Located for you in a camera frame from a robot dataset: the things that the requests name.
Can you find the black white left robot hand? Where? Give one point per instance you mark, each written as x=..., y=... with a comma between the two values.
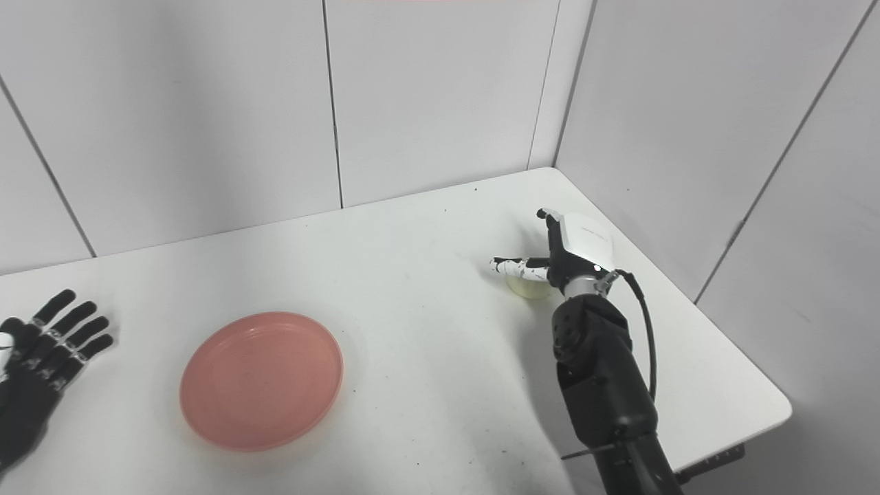
x=27, y=399

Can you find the pink round plate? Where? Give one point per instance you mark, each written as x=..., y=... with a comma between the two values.
x=261, y=381

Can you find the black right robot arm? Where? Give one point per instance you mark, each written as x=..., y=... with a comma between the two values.
x=601, y=385

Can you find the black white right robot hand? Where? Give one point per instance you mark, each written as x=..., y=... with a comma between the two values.
x=584, y=240

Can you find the white steamed bun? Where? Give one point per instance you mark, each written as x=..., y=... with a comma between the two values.
x=529, y=290

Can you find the black table frame bracket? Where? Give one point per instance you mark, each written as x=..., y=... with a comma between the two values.
x=715, y=462

